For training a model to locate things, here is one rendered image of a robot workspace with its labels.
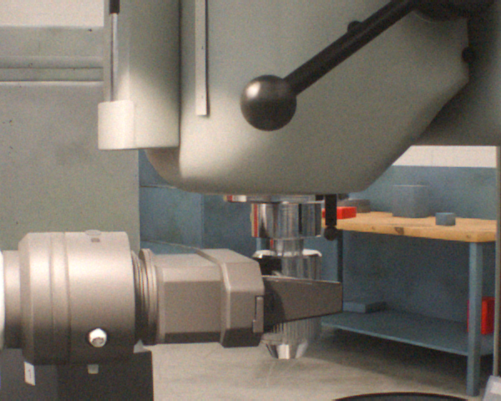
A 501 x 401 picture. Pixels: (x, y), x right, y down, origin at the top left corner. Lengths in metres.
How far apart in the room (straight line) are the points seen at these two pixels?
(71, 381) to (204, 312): 0.42
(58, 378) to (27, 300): 0.41
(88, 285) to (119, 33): 0.16
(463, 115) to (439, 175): 6.04
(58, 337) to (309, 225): 0.18
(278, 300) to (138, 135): 0.14
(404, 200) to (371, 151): 5.89
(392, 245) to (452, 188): 0.74
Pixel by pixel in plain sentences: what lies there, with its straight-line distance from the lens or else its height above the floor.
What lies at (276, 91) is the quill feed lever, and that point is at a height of 1.37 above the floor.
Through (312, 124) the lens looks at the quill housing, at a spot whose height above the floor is 1.35.
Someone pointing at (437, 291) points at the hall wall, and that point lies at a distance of 6.83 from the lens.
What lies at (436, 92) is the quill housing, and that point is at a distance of 0.66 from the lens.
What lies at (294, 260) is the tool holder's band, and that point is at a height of 1.27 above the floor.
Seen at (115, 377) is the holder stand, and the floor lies 1.10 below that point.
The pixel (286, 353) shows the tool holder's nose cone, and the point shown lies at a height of 1.20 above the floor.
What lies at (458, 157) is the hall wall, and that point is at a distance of 6.63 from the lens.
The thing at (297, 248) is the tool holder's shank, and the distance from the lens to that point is 0.70.
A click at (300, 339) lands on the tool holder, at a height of 1.21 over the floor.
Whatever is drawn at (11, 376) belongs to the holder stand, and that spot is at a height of 1.09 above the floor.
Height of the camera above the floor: 1.34
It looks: 3 degrees down
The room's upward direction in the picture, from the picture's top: 1 degrees counter-clockwise
